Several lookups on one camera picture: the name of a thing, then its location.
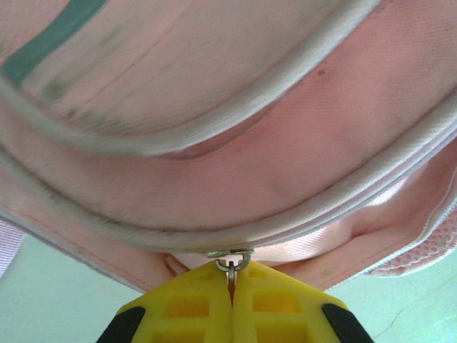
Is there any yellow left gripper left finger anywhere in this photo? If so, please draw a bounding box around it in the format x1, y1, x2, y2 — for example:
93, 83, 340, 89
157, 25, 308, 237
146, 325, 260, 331
94, 263, 235, 343

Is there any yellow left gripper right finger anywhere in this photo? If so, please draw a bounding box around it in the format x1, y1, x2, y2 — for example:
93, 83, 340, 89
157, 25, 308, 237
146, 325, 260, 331
231, 261, 376, 343

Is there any pink backpack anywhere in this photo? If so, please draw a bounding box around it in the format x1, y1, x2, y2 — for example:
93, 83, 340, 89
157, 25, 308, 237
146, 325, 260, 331
0, 0, 457, 297

